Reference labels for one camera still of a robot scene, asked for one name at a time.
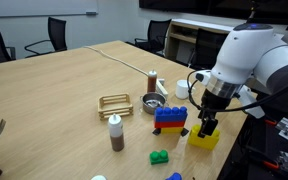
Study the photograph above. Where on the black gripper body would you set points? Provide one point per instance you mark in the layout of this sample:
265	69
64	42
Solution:
214	105

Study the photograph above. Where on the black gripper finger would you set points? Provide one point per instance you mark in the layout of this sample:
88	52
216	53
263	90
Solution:
202	125
212	128

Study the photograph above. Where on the yellow three-stud toy brick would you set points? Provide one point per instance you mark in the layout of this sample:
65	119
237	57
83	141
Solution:
200	141

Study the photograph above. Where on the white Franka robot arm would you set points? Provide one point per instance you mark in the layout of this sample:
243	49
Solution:
244	56

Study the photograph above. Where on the large black tape piece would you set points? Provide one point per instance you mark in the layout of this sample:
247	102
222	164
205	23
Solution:
184	132

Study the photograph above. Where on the yellow four-stud toy brick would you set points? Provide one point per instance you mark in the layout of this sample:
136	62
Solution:
172	130

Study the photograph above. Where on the red toy brick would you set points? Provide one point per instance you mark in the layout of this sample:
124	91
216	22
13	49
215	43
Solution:
170	124

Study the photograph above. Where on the blue four-stud toy brick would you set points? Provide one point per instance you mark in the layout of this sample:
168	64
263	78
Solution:
170	115

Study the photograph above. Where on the white ceramic mug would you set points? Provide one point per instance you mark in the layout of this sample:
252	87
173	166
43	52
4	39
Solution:
183	89

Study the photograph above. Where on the small black tape piece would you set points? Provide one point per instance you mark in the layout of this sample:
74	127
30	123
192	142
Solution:
156	132

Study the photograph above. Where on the small metal pot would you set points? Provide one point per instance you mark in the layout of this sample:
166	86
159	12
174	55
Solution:
153	103

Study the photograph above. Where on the green two-stud toy brick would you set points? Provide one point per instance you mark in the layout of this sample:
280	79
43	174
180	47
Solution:
159	157

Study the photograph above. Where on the blue two-stud toy brick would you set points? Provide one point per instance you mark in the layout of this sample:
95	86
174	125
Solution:
174	176

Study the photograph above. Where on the reddish-brown sauce squeeze bottle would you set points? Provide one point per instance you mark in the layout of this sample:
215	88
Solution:
152	81

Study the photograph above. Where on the wooden sideboard shelf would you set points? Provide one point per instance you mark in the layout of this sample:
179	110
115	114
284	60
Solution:
184	33

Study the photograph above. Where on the brown sauce squeeze bottle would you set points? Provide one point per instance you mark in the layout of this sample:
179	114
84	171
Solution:
116	133

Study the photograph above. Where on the small wooden crate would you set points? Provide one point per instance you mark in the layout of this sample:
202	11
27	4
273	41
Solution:
115	106

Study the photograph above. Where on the whiteboard eraser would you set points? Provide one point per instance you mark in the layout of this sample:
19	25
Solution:
91	13

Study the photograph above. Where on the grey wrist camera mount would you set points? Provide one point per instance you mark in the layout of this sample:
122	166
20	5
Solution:
250	103

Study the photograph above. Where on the black wall screen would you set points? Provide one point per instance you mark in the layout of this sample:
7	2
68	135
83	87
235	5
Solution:
200	6

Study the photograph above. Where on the white wall whiteboard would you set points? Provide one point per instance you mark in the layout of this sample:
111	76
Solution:
34	7

